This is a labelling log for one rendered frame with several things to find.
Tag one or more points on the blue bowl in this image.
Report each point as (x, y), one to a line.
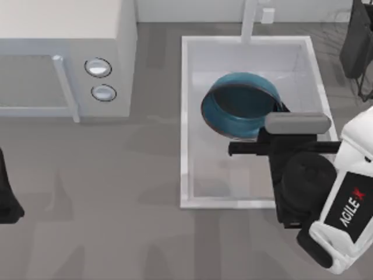
(233, 128)

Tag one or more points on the pale grey rounded box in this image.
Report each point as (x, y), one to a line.
(297, 123)

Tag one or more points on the white sink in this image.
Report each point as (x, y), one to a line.
(303, 76)

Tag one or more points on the tall white tap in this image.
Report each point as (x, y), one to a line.
(247, 20)

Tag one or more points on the black chair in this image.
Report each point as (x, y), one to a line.
(357, 38)

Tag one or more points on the pale microwave oven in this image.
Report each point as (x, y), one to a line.
(122, 58)

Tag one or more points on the small silver microwave knob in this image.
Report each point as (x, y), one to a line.
(103, 93)

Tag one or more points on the large silver microwave knob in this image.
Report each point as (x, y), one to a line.
(98, 67)

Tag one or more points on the microwave glass door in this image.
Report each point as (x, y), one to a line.
(27, 81)

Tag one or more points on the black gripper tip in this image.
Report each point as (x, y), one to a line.
(7, 198)

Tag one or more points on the small white wall box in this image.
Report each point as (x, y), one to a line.
(267, 15)

